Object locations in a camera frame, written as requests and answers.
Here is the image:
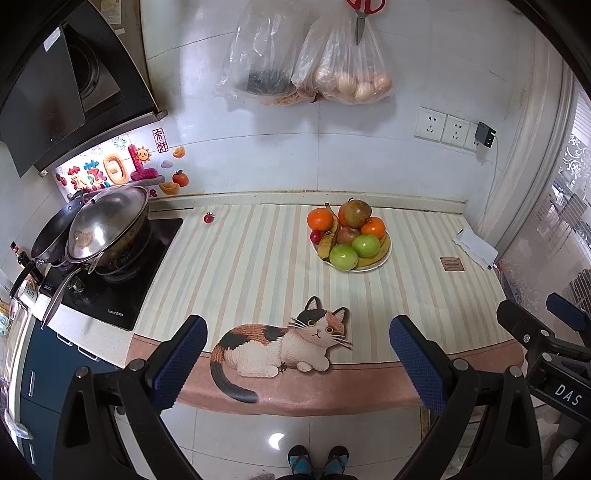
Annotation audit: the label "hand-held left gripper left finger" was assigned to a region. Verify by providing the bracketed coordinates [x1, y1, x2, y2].
[53, 315, 208, 480]

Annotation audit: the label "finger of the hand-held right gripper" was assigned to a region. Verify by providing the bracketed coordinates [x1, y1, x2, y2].
[498, 300, 555, 370]
[547, 292, 591, 358]

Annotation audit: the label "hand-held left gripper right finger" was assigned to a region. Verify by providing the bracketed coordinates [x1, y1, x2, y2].
[389, 315, 543, 480]

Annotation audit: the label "white plate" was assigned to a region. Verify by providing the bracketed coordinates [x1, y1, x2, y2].
[310, 231, 392, 273]

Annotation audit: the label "yellow banana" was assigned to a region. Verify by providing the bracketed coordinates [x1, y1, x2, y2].
[355, 231, 392, 270]

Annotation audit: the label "green apple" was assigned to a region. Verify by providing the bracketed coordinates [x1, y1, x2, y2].
[329, 244, 360, 271]
[352, 234, 382, 258]

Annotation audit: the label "small orange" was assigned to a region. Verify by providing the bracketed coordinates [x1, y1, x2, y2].
[360, 217, 386, 239]

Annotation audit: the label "spotted banana with sticker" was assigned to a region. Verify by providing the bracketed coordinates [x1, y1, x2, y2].
[318, 203, 341, 261]

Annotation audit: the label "large orange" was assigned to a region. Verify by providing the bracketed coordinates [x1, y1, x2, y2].
[307, 208, 339, 232]

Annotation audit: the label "white folded paper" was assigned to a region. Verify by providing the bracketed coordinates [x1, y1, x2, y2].
[453, 227, 499, 271]

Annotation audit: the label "patterned glass door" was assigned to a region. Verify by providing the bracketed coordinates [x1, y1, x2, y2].
[501, 78, 591, 324]

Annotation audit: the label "black gas stove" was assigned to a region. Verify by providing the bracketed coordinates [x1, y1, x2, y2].
[39, 217, 184, 330]

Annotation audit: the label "striped mat with cat print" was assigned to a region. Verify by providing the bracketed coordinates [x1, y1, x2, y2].
[124, 203, 527, 416]

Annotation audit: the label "steel wok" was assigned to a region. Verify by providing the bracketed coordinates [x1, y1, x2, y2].
[41, 187, 153, 329]

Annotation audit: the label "person's right foot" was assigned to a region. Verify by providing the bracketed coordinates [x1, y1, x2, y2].
[323, 445, 349, 478]

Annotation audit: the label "person's foot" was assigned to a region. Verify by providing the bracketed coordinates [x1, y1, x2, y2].
[323, 445, 349, 478]
[287, 445, 315, 478]

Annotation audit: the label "blue cabinet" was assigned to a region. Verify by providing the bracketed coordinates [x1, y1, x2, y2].
[0, 318, 116, 480]

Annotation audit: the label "person's left foot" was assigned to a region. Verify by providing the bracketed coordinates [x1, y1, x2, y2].
[287, 445, 315, 478]

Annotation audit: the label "black frying pan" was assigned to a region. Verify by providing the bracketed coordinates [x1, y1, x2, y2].
[9, 196, 88, 301]

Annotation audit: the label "grey plug-in charger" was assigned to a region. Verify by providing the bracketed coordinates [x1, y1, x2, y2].
[475, 121, 498, 149]

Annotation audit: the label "clear plastic bag of eggs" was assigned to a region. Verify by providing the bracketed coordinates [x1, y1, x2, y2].
[291, 4, 395, 106]

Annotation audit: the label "black range hood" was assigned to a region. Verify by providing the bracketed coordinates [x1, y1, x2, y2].
[0, 0, 167, 178]

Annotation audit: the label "clear plastic bag dark contents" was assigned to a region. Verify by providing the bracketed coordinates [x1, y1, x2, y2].
[215, 0, 324, 107]

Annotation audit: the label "white door frame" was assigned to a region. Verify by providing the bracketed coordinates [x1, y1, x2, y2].
[475, 46, 578, 259]

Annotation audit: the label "white wall outlet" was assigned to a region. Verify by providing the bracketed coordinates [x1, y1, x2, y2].
[441, 114, 472, 146]
[414, 107, 447, 140]

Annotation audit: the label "colourful letter wall sticker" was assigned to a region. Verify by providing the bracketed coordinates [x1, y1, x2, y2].
[55, 136, 160, 192]

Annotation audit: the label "red handled scissors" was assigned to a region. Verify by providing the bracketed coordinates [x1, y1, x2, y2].
[346, 0, 386, 46]

